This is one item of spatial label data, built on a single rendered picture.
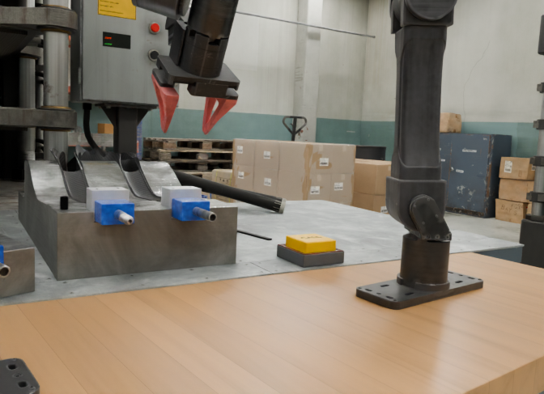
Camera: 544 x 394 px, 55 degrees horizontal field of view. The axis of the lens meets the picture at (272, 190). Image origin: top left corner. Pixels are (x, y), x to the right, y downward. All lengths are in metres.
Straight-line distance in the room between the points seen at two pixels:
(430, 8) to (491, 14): 7.71
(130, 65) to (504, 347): 1.32
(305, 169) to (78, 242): 3.90
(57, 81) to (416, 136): 1.01
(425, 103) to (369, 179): 4.60
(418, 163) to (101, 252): 0.44
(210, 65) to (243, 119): 7.79
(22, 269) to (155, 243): 0.18
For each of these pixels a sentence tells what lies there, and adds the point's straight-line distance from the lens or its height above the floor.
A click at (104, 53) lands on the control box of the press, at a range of 1.64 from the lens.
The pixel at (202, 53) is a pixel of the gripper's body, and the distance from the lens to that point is 0.71.
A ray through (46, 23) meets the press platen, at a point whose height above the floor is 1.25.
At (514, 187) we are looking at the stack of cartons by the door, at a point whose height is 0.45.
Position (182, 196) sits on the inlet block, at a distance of 0.78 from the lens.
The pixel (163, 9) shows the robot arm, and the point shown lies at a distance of 0.71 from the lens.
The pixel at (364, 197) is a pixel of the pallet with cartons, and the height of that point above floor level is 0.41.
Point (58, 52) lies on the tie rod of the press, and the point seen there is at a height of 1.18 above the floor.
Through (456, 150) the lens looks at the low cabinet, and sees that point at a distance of 7.78.
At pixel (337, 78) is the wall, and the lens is 9.60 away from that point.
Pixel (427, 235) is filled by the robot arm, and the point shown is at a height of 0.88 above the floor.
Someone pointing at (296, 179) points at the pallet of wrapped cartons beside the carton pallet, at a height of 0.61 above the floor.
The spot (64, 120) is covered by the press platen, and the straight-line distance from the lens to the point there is 1.45.
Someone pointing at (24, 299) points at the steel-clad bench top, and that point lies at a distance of 0.68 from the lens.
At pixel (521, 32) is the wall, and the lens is 8.07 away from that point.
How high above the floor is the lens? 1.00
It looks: 6 degrees down
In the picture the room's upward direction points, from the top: 3 degrees clockwise
